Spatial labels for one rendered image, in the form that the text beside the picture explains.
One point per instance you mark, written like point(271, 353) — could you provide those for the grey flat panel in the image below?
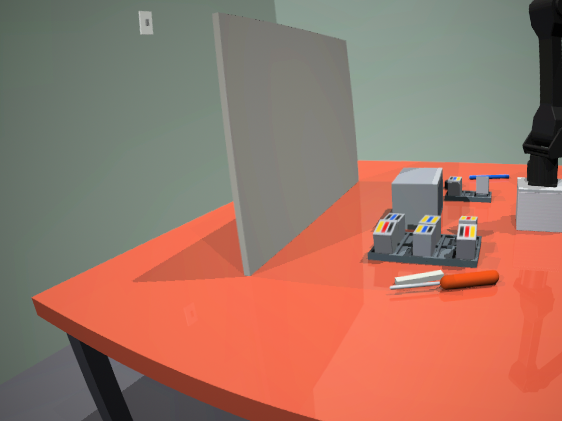
point(289, 128)

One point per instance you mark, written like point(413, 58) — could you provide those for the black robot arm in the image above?
point(542, 168)

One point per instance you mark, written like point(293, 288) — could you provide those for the white flat bar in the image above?
point(419, 278)

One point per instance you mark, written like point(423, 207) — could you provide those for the orange-handled screwdriver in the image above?
point(455, 281)

